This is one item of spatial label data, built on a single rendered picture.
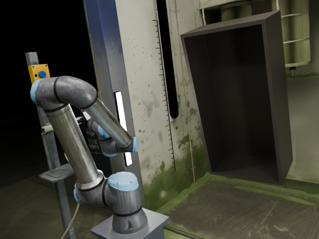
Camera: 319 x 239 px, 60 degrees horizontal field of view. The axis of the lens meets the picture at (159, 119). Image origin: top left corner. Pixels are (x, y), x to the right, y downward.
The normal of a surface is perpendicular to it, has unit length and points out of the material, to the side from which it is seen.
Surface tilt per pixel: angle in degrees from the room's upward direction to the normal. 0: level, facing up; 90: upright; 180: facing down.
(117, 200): 90
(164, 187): 90
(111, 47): 90
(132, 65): 90
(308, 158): 57
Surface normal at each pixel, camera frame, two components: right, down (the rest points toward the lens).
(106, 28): 0.76, 0.04
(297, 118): -0.60, -0.33
